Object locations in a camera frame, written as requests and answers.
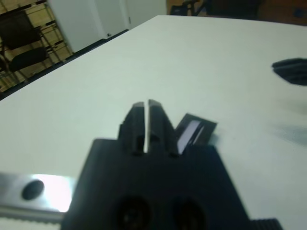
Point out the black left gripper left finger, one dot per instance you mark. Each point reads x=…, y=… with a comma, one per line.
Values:
x=133, y=129

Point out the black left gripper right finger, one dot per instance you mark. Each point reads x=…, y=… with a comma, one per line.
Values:
x=163, y=131

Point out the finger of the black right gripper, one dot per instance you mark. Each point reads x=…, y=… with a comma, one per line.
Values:
x=296, y=76
x=292, y=64

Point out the black box lid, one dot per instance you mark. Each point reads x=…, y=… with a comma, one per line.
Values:
x=206, y=130

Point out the black flat panel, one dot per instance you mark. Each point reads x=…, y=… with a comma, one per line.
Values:
x=233, y=7

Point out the white door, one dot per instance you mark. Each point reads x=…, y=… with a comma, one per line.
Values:
x=146, y=12

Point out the wooden crate stack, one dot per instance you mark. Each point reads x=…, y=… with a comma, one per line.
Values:
x=58, y=36

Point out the black metal stand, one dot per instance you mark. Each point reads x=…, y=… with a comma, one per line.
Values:
x=187, y=6

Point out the black office chair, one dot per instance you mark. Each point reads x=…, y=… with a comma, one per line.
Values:
x=21, y=43

